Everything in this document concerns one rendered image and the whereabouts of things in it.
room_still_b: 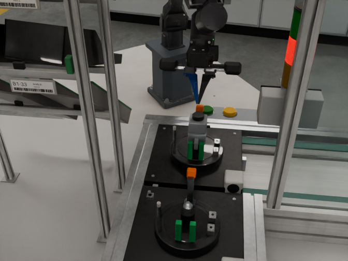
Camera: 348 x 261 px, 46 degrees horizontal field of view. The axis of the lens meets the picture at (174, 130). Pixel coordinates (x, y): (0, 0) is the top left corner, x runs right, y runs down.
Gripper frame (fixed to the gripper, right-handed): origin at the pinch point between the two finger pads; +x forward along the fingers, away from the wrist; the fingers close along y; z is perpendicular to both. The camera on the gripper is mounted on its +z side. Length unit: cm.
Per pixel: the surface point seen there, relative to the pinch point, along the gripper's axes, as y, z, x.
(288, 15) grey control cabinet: 64, -302, -76
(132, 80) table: -29, -64, -2
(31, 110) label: -40.6, -0.1, 7.6
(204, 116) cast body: 1.5, -5.7, 6.6
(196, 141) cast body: 0.1, -3.6, 12.6
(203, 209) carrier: 3.3, 8.1, 26.3
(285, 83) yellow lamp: 17.2, 15.8, -2.0
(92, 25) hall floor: -131, -328, -63
